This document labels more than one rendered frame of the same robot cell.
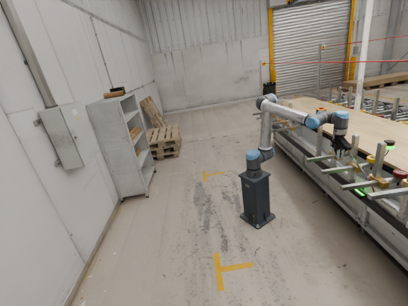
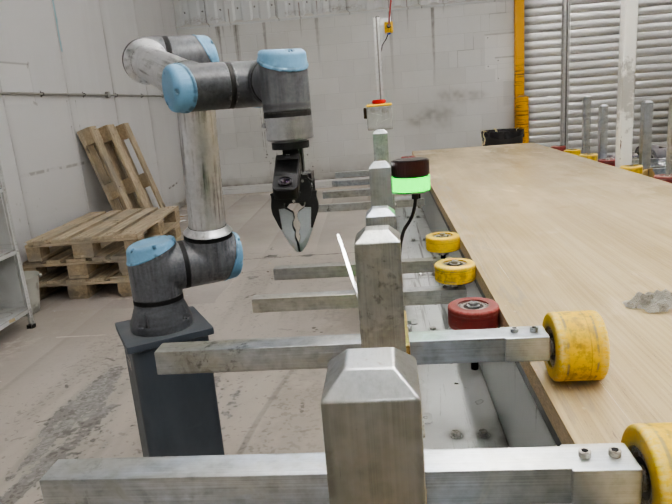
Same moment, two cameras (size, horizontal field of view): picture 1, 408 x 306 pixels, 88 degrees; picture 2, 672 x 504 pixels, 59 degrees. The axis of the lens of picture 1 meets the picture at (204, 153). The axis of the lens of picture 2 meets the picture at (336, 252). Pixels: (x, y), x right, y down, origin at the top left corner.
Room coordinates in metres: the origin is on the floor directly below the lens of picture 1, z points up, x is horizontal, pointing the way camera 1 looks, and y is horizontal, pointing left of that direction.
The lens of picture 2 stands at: (0.32, -1.19, 1.24)
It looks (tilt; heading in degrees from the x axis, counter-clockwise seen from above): 14 degrees down; 4
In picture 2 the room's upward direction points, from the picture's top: 5 degrees counter-clockwise
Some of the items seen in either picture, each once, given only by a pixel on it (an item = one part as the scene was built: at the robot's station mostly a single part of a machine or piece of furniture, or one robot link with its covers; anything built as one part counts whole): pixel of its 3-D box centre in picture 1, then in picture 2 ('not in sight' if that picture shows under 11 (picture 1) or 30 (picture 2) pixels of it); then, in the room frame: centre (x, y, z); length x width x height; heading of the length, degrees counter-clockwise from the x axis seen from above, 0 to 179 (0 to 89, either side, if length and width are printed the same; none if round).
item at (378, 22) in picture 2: (263, 88); (387, 103); (4.08, -1.31, 1.20); 0.15 x 0.12 x 1.00; 179
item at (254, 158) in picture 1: (253, 158); (156, 267); (2.06, -0.52, 0.79); 0.17 x 0.15 x 0.18; 120
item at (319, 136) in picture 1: (319, 136); not in sight; (2.03, -1.23, 0.93); 0.05 x 0.04 x 0.45; 179
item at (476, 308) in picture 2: (399, 178); (473, 335); (1.23, -1.34, 0.85); 0.08 x 0.08 x 0.11
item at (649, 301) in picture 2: not in sight; (655, 297); (1.20, -1.61, 0.91); 0.09 x 0.07 x 0.02; 116
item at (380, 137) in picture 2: (334, 145); (385, 228); (1.77, -1.22, 0.92); 0.03 x 0.03 x 0.48; 89
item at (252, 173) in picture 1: (254, 170); (160, 310); (2.05, -0.51, 0.65); 0.19 x 0.19 x 0.10
